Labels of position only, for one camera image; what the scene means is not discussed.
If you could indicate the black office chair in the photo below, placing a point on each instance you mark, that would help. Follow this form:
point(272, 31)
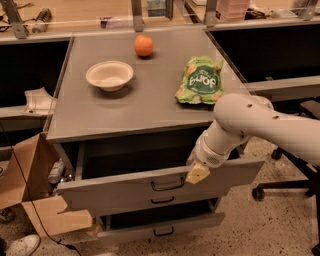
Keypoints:
point(311, 184)

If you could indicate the pink plastic container stack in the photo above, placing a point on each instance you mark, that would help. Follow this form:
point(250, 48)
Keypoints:
point(231, 10)

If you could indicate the grey middle drawer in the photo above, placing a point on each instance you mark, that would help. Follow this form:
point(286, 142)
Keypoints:
point(116, 204)

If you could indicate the white paper bowl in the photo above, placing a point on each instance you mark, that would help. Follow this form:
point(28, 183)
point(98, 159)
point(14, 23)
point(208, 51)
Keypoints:
point(109, 75)

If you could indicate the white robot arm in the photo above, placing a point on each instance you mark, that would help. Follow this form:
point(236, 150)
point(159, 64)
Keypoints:
point(237, 117)

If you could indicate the grey top drawer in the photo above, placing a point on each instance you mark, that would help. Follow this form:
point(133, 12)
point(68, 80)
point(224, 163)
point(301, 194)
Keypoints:
point(123, 167)

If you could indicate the silver can in box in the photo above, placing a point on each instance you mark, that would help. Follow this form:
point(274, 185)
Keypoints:
point(56, 172)

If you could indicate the white sneaker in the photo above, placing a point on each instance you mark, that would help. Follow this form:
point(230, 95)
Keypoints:
point(25, 246)

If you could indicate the green chip bag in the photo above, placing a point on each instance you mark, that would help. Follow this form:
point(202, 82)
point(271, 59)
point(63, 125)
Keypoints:
point(201, 81)

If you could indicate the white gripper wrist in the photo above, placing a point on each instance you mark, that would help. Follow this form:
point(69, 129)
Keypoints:
point(207, 155)

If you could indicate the grey drawer cabinet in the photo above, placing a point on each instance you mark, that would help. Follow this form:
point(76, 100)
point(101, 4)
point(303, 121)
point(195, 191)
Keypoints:
point(145, 108)

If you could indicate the grey metal bracket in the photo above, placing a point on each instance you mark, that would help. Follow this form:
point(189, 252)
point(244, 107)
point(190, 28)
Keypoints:
point(39, 102)

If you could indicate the cardboard box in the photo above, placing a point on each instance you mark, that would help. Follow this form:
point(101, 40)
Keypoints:
point(25, 183)

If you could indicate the orange fruit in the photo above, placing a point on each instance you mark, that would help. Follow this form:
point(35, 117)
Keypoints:
point(143, 45)

